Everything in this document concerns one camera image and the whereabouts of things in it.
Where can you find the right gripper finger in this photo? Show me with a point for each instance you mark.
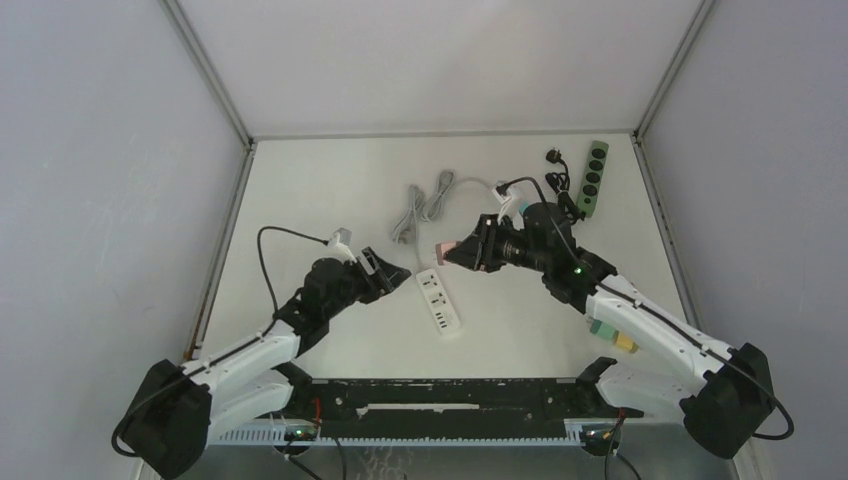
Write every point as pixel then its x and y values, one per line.
pixel 468 258
pixel 482 232

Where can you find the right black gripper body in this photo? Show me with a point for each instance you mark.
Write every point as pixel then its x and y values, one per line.
pixel 510 246

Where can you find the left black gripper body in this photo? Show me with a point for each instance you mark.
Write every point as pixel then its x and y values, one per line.
pixel 356 286

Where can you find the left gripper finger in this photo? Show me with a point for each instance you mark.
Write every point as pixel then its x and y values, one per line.
pixel 388 278
pixel 370 262

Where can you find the white power strip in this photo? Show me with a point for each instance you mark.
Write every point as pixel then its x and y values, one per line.
pixel 438 302
pixel 500 194

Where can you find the green power strip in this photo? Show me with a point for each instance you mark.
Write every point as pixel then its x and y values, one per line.
pixel 592 177

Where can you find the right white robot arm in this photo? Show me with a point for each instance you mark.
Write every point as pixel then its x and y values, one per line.
pixel 723 396

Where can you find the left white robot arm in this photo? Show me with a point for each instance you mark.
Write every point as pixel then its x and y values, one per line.
pixel 179 409

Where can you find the green plug adapter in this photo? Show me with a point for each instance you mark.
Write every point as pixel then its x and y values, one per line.
pixel 603 330

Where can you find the yellow plug adapter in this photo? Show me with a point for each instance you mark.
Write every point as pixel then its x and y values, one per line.
pixel 625 343

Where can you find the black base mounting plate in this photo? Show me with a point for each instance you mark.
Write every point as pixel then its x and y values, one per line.
pixel 424 404

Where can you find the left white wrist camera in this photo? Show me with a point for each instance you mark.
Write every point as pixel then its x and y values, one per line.
pixel 339 246

